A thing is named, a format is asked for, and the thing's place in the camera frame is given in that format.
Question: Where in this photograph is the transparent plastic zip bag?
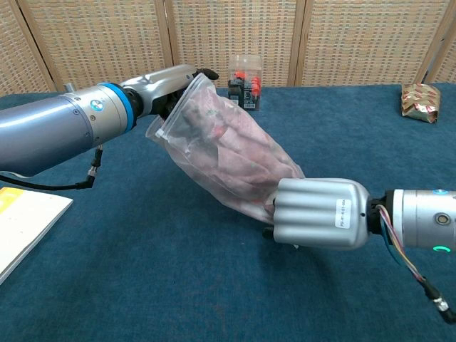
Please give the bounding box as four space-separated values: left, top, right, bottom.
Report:
145 73 306 227

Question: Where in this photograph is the white yellow booklet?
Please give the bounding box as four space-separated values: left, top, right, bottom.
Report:
0 186 74 286

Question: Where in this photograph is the gold red wrapped package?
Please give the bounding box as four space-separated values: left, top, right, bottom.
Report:
400 83 442 125

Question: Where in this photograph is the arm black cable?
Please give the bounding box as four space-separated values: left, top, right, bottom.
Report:
0 145 105 192
420 274 456 321

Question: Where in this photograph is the clear plastic box with parts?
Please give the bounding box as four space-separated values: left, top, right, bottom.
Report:
227 54 263 112

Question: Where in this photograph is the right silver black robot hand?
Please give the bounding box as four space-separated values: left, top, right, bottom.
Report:
262 177 375 252

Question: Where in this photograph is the blue tablecloth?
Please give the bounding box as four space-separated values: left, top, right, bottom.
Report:
0 82 456 342

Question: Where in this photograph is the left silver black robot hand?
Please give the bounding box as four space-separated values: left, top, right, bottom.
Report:
119 64 220 121

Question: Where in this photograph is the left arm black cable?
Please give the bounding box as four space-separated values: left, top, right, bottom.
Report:
0 145 105 192

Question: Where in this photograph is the woven wooden folding screen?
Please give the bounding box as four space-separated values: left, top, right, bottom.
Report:
0 0 456 97

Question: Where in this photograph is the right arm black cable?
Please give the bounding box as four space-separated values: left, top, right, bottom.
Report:
420 274 456 321

